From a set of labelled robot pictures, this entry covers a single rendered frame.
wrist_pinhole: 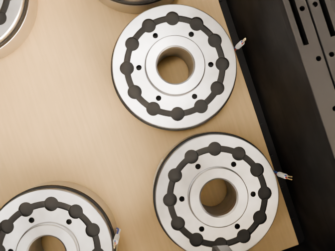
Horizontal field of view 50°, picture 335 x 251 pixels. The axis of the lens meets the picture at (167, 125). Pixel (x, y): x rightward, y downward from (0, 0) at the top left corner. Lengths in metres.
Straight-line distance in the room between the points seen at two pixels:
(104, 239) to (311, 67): 0.20
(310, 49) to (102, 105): 0.18
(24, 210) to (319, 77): 0.24
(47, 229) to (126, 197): 0.07
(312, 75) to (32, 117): 0.23
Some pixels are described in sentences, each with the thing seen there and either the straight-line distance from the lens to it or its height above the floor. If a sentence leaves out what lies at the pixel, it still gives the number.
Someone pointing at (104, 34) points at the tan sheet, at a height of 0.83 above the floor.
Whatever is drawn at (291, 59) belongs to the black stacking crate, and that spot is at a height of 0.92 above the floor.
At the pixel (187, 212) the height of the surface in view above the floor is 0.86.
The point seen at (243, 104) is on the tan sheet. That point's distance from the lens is 0.33.
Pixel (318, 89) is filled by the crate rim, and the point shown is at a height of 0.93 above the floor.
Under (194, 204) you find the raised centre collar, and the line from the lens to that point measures 0.29.
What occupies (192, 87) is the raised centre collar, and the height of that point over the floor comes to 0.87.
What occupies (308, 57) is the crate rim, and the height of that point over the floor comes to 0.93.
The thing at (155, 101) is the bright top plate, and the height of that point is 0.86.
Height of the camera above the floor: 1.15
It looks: 87 degrees down
